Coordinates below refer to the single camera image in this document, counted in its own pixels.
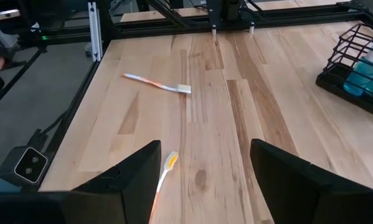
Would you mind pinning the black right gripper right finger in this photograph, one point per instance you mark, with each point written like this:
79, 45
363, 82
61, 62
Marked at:
286, 180

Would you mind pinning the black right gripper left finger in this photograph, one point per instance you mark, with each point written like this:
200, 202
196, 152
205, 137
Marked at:
136, 180

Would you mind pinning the orange toothbrush white bristles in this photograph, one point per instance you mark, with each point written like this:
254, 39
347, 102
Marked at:
161, 85

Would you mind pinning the orange toothbrush yellow bristles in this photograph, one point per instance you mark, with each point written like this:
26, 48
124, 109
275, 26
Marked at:
170, 160

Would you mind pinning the silver aluminium extrusion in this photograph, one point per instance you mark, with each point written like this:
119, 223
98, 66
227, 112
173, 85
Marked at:
94, 31

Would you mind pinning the black table-level camera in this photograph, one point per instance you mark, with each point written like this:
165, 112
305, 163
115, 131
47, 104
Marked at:
24, 165

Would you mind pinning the black aluminium table frame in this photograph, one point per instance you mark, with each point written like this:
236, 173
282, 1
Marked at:
298, 18

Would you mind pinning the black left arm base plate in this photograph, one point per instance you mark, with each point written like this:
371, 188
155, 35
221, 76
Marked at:
229, 12

